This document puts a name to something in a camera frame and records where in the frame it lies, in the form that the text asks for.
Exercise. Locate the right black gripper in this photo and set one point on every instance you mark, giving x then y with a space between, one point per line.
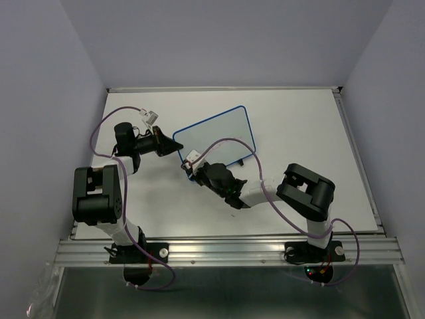
194 177

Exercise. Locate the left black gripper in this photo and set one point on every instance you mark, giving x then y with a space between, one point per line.
163 145

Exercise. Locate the blue-framed small whiteboard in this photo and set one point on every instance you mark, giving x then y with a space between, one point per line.
233 123

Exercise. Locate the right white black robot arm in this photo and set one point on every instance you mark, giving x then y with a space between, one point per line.
306 192

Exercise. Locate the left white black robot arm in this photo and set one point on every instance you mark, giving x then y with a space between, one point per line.
97 199

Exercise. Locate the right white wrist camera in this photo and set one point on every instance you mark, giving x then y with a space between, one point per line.
195 157

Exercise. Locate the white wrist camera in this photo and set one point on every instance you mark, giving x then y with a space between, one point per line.
148 117
195 157

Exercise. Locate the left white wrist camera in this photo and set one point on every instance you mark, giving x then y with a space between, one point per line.
148 117

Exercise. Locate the aluminium extrusion rail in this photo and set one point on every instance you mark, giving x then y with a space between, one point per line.
237 251

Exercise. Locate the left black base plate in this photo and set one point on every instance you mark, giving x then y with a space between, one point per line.
132 255

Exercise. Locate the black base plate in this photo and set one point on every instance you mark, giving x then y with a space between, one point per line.
132 255
301 252

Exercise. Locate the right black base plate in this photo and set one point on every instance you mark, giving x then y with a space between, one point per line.
301 252

